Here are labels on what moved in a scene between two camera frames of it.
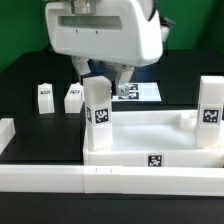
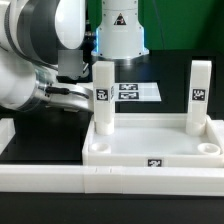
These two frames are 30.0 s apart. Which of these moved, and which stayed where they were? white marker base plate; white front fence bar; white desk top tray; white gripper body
Moved: white desk top tray; white gripper body
Stayed: white front fence bar; white marker base plate
